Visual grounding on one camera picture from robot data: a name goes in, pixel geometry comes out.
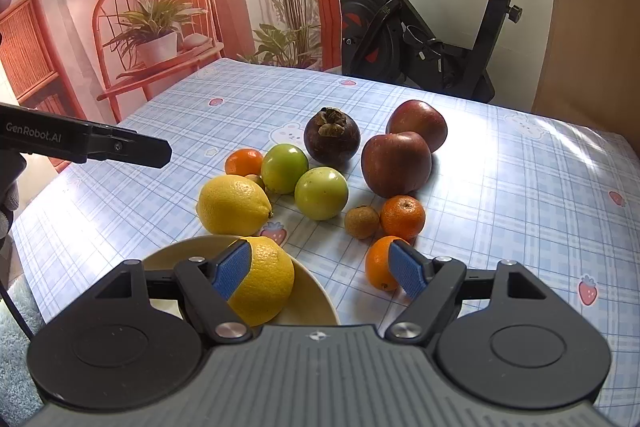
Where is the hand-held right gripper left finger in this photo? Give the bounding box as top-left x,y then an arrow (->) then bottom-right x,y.
94,239 -> 253,343

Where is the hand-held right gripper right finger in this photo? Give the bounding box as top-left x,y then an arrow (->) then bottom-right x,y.
385,241 -> 548,342

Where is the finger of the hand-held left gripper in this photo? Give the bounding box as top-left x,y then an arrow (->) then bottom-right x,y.
82,123 -> 173,168

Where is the small orange tangerine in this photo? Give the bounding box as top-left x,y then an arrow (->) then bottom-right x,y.
224,149 -> 264,178
380,195 -> 427,242
365,235 -> 408,292

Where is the large yellow lemon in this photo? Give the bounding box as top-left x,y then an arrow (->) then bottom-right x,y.
227,237 -> 296,327
196,175 -> 273,237

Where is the small brown longan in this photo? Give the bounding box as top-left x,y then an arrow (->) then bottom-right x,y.
344,205 -> 381,240

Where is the beige round plate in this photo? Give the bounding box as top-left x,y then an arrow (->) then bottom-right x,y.
141,234 -> 341,328

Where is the dark red apple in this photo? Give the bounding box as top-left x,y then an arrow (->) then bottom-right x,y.
385,100 -> 448,152
361,132 -> 433,199

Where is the round green fruit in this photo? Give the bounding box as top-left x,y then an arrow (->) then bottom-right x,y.
294,167 -> 349,221
260,144 -> 309,194

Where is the dark purple mangosteen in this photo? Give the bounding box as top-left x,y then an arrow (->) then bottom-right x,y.
303,106 -> 362,168

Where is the person's left hand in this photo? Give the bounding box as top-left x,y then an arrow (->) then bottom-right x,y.
0,152 -> 27,253

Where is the blue plaid tablecloth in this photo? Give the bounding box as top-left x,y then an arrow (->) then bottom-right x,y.
10,57 -> 640,408

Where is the fluffy grey-blue rug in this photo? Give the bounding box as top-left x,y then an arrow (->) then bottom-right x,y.
0,277 -> 56,427

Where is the black exercise bike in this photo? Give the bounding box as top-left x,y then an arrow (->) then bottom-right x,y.
330,0 -> 558,104

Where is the brown wooden cabinet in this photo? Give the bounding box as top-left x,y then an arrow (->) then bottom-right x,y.
530,0 -> 640,142

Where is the black cable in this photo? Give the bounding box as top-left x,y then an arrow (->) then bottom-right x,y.
0,286 -> 34,341

